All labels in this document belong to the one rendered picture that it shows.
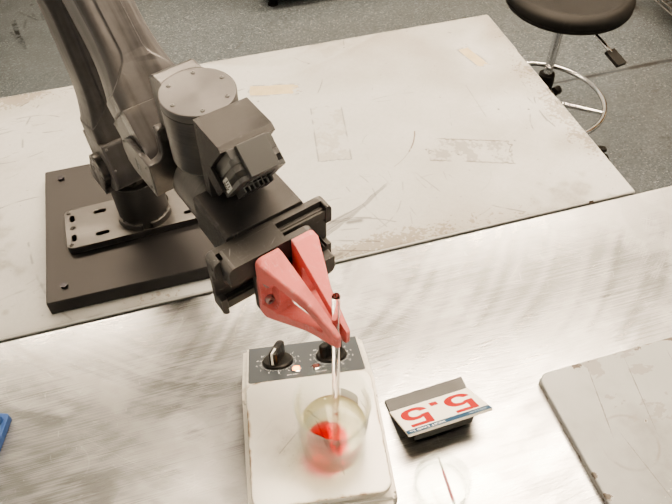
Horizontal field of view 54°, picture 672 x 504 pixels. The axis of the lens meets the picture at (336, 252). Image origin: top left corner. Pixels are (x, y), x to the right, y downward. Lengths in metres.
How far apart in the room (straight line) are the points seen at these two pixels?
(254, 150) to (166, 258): 0.41
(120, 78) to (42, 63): 2.43
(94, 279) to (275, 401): 0.31
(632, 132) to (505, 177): 1.69
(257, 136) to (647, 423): 0.51
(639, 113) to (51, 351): 2.31
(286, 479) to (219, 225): 0.23
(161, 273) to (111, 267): 0.06
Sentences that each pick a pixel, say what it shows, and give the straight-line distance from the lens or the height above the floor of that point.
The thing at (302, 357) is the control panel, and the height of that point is 0.95.
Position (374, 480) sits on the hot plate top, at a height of 0.99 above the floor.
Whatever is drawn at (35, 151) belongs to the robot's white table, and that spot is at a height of 0.90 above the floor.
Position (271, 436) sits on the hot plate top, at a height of 0.99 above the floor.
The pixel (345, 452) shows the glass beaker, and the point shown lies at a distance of 0.55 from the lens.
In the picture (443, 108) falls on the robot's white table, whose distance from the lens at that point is 1.07.
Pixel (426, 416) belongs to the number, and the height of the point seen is 0.93.
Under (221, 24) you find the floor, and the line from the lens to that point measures 3.05.
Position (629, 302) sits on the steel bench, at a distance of 0.87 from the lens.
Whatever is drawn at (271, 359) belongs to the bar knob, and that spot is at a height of 0.97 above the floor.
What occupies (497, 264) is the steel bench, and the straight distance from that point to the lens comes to 0.85.
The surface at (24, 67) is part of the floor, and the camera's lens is 3.02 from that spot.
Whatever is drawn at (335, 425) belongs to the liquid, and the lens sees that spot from 0.58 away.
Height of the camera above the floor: 1.55
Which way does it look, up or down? 50 degrees down
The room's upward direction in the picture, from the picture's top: 1 degrees counter-clockwise
